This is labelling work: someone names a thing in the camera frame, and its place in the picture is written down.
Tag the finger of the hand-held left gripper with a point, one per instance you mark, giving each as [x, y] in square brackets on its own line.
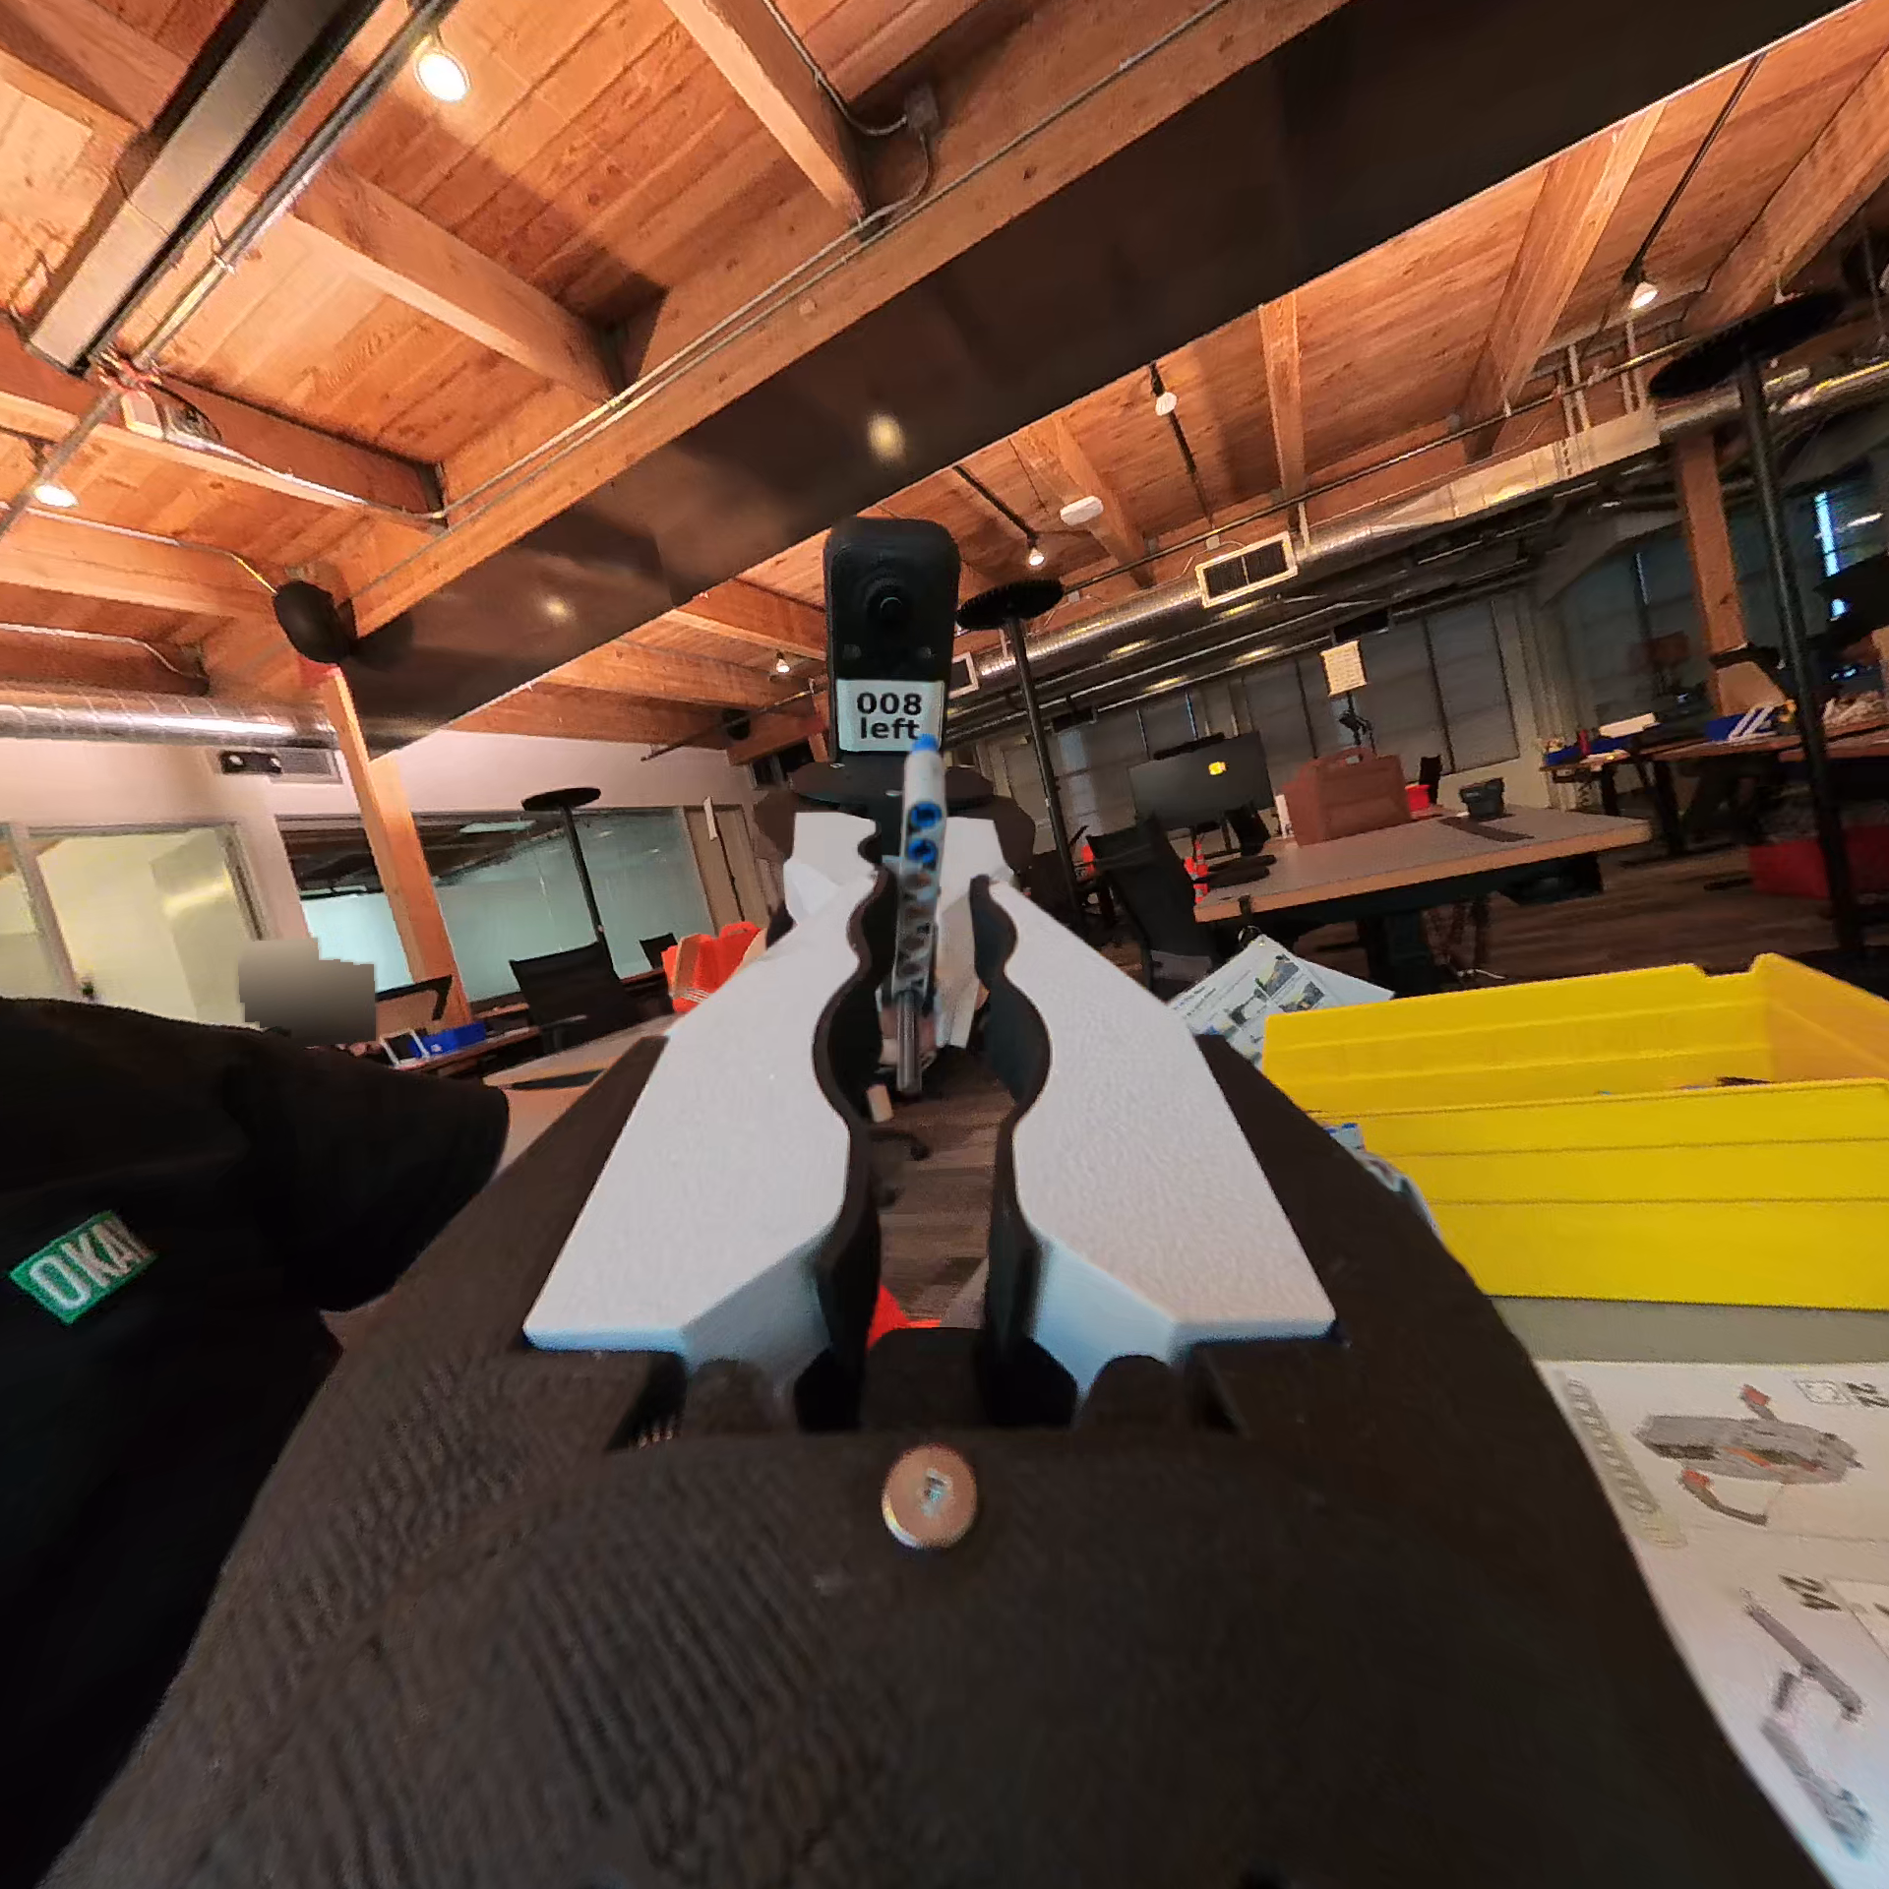
[981, 848]
[826, 864]

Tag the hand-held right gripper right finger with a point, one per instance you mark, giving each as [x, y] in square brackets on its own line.
[1166, 1181]

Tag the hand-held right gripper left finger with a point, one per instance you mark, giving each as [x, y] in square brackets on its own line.
[693, 1181]

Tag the grey beam with blue pins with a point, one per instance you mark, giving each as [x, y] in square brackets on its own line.
[912, 946]

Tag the orange plastic object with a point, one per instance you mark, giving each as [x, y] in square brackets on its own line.
[716, 969]

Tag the black office chair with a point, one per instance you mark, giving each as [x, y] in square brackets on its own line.
[1153, 900]
[570, 989]

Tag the black monitor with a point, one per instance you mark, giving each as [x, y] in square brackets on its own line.
[1181, 784]

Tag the folded printed leaflet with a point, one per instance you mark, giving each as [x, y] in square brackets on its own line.
[1256, 989]

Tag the white ceiling sensor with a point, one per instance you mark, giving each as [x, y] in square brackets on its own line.
[1083, 514]

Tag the black ceiling panel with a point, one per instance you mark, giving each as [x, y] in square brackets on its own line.
[1034, 340]

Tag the white ceiling air vent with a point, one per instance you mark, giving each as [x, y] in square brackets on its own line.
[1246, 569]

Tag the white paper sign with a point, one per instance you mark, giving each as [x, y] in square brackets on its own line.
[1344, 669]

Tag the wooden work table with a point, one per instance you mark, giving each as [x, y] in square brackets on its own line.
[1727, 753]
[1417, 864]

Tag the yellow parts bin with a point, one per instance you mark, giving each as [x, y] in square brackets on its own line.
[1625, 1181]

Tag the black round ceiling device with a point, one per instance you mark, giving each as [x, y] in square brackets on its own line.
[319, 620]

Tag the ceiling spotlight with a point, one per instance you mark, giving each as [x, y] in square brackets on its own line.
[439, 75]

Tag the white instruction booklet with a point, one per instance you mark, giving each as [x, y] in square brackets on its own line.
[1770, 1563]

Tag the red storage bin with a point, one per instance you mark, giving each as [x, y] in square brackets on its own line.
[1822, 870]

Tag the wooden support post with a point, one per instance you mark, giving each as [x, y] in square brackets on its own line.
[393, 841]

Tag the silver ventilation duct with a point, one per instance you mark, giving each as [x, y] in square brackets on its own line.
[147, 719]
[1403, 529]

